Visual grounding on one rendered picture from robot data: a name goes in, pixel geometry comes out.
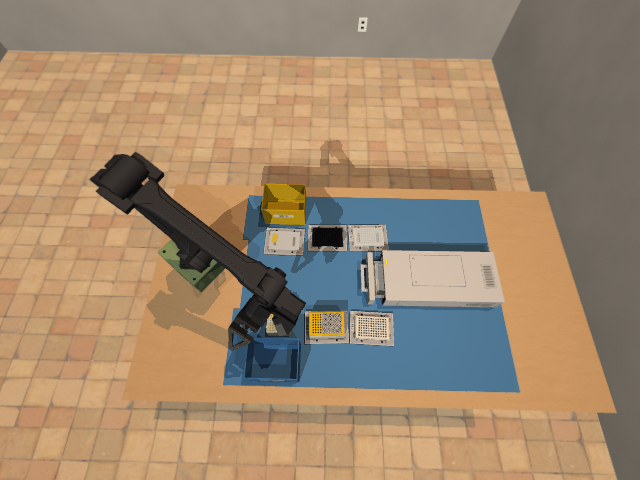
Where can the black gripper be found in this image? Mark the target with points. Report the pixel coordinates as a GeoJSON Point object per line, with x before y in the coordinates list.
{"type": "Point", "coordinates": [243, 318]}

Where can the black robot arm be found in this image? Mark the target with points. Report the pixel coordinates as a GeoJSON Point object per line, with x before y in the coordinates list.
{"type": "Point", "coordinates": [121, 179]}

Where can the blue flat mat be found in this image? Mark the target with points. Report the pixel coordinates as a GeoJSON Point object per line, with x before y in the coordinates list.
{"type": "Point", "coordinates": [435, 348]}

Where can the blue open-top bin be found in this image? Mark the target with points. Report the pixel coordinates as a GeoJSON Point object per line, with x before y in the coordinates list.
{"type": "Point", "coordinates": [268, 358]}

